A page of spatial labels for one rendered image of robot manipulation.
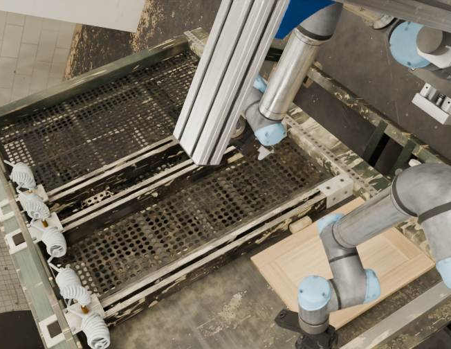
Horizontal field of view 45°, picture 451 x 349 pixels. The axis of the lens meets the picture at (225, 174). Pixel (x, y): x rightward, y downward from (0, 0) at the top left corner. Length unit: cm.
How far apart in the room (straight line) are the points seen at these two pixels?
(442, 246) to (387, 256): 93
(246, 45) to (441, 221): 46
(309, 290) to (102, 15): 432
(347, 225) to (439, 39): 43
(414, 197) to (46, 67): 625
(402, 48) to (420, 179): 59
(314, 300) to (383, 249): 71
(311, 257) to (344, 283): 59
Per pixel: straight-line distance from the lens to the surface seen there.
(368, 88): 320
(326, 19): 123
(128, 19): 540
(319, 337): 142
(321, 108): 342
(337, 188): 203
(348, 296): 131
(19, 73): 696
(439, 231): 99
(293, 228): 195
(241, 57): 78
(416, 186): 102
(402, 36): 154
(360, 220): 120
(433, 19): 89
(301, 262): 188
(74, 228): 209
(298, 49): 127
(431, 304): 181
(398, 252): 193
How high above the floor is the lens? 251
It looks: 37 degrees down
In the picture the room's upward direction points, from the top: 91 degrees counter-clockwise
